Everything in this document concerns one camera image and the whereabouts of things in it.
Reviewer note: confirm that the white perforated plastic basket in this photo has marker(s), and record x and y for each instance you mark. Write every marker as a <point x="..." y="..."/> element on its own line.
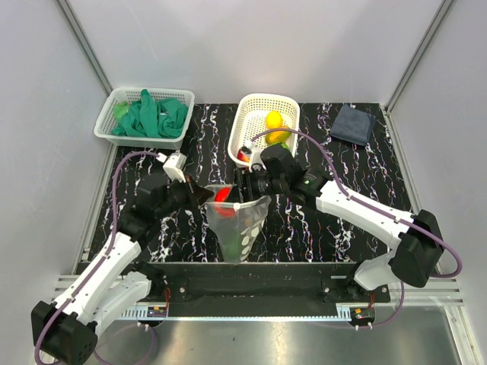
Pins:
<point x="250" y="119"/>

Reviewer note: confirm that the light green fake fruit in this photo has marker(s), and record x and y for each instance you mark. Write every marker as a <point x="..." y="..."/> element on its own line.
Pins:
<point x="120" y="109"/>

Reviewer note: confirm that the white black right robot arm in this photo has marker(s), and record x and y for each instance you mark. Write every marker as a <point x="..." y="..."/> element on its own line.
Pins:
<point x="412" y="239"/>

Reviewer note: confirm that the dark green fake vegetable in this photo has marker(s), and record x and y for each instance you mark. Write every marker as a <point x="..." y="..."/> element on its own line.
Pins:
<point x="232" y="250"/>

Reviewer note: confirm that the clear zip top bag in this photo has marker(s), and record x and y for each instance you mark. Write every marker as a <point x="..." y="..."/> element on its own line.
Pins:
<point x="244" y="226"/>

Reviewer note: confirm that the dark blue folded cloth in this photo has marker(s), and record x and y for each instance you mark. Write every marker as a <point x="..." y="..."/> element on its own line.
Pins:
<point x="353" y="126"/>

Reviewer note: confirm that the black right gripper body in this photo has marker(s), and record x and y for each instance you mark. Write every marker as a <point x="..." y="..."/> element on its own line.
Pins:
<point x="259" y="184"/>

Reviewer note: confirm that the pink red fake fruit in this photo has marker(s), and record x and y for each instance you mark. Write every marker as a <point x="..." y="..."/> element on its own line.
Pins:
<point x="220" y="197"/>

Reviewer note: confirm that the orange green fake mango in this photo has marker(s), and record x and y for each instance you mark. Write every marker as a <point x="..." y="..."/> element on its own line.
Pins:
<point x="277" y="137"/>

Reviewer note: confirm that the green fake watermelon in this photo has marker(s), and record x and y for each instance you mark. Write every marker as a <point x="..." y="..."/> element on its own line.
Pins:
<point x="285" y="146"/>

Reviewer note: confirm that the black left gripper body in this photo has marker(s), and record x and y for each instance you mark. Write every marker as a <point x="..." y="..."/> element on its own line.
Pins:
<point x="183" y="195"/>

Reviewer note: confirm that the yellow fake lemon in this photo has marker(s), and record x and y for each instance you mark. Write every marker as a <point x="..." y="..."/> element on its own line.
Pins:
<point x="274" y="120"/>

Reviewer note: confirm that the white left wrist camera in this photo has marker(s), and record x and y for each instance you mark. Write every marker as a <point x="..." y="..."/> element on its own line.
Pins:
<point x="173" y="166"/>

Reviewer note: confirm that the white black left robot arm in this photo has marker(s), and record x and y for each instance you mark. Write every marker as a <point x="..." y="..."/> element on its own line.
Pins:
<point x="68" y="328"/>

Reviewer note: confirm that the pale green plastic basket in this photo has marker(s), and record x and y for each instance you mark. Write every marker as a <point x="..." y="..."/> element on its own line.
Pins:
<point x="106" y="121"/>

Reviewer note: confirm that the green cloth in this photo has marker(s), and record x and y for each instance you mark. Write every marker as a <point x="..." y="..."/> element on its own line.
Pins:
<point x="150" y="118"/>

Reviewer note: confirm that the red fake tomato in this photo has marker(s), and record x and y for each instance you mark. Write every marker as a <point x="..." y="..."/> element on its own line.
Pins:
<point x="243" y="154"/>

